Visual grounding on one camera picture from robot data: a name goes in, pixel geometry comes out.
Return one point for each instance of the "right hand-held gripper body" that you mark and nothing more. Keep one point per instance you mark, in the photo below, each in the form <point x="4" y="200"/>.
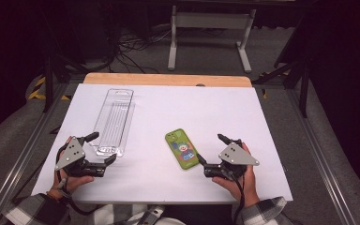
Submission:
<point x="236" y="156"/>

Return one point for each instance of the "green cartoon phone case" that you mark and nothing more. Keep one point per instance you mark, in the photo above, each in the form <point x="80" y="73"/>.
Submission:
<point x="182" y="150"/>

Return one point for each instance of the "black tripod stand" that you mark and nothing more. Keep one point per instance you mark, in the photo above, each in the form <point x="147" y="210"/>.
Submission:
<point x="51" y="75"/>

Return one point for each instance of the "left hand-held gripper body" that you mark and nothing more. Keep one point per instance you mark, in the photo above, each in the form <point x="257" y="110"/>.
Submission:
<point x="72" y="154"/>

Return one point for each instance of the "white metal stand frame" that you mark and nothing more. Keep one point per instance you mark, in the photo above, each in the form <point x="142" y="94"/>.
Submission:
<point x="211" y="22"/>

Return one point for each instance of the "white board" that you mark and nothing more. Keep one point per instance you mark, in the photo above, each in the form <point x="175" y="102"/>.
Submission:
<point x="200" y="118"/>

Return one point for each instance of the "person's right hand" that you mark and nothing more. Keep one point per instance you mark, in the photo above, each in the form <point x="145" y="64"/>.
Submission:
<point x="247" y="187"/>

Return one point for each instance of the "yellow black floor tape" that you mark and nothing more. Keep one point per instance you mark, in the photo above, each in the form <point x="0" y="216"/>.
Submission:
<point x="39" y="90"/>

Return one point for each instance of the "black metal stand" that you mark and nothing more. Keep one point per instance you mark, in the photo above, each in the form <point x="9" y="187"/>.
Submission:
<point x="300" y="75"/>

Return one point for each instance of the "person's left hand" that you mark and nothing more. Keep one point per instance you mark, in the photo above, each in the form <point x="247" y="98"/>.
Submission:
<point x="72" y="184"/>

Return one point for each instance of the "aluminium rail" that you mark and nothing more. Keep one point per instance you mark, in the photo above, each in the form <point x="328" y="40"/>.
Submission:
<point x="18" y="162"/>
<point x="318" y="150"/>

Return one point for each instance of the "clear plastic tray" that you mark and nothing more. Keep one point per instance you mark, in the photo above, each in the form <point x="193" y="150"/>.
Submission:
<point x="115" y="118"/>

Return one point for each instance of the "person's torso clothing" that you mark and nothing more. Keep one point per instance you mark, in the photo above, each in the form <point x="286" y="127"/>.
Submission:
<point x="128" y="215"/>

